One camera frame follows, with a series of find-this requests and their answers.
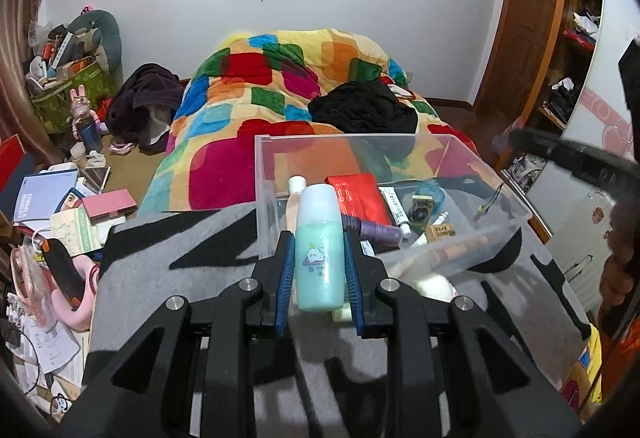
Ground red zip pouch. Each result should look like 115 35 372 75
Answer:
325 173 393 228

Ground pale green booklet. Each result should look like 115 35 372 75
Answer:
50 208 103 259

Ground blue tape roll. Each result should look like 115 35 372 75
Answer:
412 182 445 215

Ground scattered white papers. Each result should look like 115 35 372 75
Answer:
0 308 88 419

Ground blue white booklet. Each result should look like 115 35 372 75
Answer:
12 170 80 224

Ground wooden wardrobe shelves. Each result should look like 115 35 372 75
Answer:
530 0 608 134

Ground white pen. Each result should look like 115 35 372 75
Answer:
404 214 451 248

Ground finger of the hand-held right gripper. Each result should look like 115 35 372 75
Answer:
507 127 640 191

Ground grey green neck pillow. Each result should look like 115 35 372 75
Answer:
65 9 122 74

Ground teal lotion bottle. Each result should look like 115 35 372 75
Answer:
294 184 347 311

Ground dark purple garment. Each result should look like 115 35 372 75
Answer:
106 63 186 154

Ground small bottle white cap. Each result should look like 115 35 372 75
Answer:
286 175 307 244

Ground pink curved item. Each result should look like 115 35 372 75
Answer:
50 253 101 331

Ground purple marker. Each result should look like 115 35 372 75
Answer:
340 214 404 247

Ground colourful patchwork blanket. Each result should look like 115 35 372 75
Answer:
137 29 476 214

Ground white printed tube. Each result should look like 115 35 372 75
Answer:
377 187 413 239

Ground black orange tool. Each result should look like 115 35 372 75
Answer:
42 238 86 311

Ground black garment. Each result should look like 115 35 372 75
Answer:
307 80 418 136

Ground pink bunny toy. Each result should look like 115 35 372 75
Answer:
69 87 103 154

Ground green storage bag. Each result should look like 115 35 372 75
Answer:
27 60 118 134

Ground red box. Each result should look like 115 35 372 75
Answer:
0 134 26 199

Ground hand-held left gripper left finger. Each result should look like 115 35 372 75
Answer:
57 230 301 438

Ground wooden door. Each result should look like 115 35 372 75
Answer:
472 0 571 119

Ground white wardrobe sliding door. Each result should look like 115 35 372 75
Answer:
525 0 640 319

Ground beige tube red band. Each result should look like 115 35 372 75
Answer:
387 235 493 276

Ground striped brown curtain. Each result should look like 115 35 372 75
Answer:
0 0 71 159

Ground person's right hand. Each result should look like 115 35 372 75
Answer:
598 205 640 336

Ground pink flat box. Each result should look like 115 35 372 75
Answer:
82 189 138 226

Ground beige eraser black print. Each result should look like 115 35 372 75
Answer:
425 224 457 243

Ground clear plastic storage box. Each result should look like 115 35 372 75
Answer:
254 133 533 279

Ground grey black patterned blanket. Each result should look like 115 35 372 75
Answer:
60 178 601 438

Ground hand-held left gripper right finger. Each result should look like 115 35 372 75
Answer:
342 233 583 438

